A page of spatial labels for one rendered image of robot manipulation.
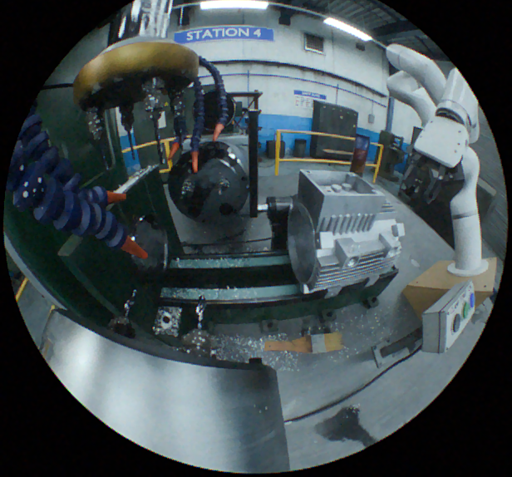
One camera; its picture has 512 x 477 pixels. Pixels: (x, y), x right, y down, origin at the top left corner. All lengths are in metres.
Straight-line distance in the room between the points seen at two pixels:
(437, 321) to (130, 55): 0.47
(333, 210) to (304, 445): 0.49
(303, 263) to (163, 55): 0.43
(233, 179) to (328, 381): 0.58
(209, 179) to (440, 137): 0.54
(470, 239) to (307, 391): 0.65
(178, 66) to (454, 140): 0.40
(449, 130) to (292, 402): 0.60
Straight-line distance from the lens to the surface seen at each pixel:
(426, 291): 0.64
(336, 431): 0.50
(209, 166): 0.46
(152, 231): 0.37
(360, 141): 0.65
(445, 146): 0.35
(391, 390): 0.56
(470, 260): 0.72
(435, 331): 0.32
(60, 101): 0.42
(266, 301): 0.34
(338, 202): 0.24
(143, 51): 0.20
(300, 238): 0.41
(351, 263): 0.27
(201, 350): 0.17
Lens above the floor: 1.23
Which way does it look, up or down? 35 degrees down
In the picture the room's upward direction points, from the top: straight up
